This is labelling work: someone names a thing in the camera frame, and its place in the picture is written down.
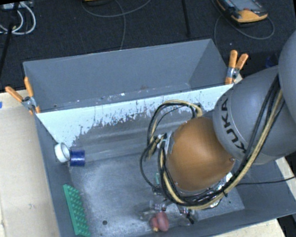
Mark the green studded flat block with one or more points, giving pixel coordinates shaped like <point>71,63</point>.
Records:
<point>77,211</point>

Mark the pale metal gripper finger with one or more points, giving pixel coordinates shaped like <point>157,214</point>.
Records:
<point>188,215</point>
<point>150,212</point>

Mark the grey metal bin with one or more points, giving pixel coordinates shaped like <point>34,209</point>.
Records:
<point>112,189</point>

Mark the white cup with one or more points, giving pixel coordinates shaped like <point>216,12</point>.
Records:
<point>61,152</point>

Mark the blue cup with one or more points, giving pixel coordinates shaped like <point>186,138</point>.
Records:
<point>77,157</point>

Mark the pale flat board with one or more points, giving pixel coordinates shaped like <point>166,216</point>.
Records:
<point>21,188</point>

